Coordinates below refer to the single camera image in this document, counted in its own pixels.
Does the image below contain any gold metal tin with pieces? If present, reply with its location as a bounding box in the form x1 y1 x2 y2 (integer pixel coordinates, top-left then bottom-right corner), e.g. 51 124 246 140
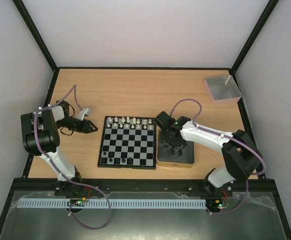
156 130 195 168

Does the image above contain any black and grey chessboard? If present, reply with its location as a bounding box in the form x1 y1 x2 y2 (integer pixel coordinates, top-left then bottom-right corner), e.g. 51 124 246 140
97 116 157 170

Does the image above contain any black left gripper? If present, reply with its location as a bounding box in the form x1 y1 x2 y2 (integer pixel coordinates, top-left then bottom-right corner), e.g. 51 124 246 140
57 117 98 134

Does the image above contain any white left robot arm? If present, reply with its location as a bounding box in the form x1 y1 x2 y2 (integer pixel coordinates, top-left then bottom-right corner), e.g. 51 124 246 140
20 100 98 186

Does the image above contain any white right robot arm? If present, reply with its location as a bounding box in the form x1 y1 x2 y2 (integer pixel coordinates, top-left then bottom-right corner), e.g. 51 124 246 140
155 111 266 196

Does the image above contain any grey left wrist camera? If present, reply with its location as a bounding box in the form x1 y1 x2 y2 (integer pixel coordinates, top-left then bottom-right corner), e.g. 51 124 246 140
76 108 92 121

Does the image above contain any pink metal tin lid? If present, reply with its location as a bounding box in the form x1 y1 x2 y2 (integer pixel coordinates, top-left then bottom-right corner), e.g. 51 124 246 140
203 75 242 105

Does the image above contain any white slotted cable duct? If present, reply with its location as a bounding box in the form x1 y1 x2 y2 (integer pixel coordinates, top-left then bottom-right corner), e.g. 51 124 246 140
17 198 206 210

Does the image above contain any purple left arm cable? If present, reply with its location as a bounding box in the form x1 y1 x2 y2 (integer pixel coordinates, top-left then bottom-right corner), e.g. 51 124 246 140
34 84 112 229

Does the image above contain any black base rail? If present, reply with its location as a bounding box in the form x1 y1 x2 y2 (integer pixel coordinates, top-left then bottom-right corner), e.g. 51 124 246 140
10 176 276 198

